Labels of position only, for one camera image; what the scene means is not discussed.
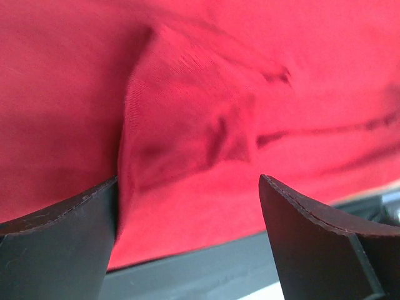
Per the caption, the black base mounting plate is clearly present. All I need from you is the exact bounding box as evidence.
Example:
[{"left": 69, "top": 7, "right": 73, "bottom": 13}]
[{"left": 99, "top": 190, "right": 400, "bottom": 300}]

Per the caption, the red t-shirt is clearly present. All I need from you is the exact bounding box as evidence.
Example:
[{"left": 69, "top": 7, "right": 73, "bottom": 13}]
[{"left": 1, "top": 1, "right": 399, "bottom": 269}]

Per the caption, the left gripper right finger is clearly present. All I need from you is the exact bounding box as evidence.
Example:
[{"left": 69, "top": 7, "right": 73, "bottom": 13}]
[{"left": 259, "top": 175, "right": 399, "bottom": 299}]

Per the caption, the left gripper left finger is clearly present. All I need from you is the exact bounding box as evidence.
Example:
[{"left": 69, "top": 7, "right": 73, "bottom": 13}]
[{"left": 1, "top": 177, "right": 118, "bottom": 300}]

